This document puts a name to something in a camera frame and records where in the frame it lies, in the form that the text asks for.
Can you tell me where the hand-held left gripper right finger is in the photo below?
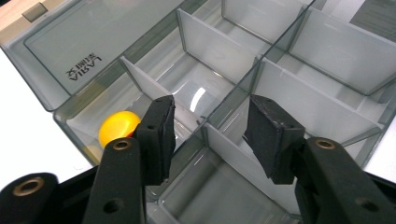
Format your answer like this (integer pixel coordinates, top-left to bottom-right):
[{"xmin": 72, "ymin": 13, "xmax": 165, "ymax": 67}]
[{"xmin": 243, "ymin": 94, "xmax": 396, "ymax": 224}]

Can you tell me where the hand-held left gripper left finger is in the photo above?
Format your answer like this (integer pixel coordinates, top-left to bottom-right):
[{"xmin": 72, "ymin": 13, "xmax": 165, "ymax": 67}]
[{"xmin": 82, "ymin": 94, "xmax": 177, "ymax": 224}]

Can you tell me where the yellow round magnet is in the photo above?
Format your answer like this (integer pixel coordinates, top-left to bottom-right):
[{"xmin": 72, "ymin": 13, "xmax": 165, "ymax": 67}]
[{"xmin": 98, "ymin": 110, "xmax": 143, "ymax": 149}]

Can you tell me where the grey transparent organizer box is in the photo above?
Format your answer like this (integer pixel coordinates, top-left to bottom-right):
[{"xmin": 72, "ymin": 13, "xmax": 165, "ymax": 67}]
[{"xmin": 0, "ymin": 0, "xmax": 396, "ymax": 224}]

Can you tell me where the white table board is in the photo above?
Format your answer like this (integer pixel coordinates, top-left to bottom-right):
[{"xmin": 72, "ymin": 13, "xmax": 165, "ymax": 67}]
[{"xmin": 0, "ymin": 0, "xmax": 396, "ymax": 190}]

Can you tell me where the wooden table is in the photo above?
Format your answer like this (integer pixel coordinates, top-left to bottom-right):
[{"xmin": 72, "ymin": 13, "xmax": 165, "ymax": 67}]
[{"xmin": 0, "ymin": 0, "xmax": 51, "ymax": 45}]

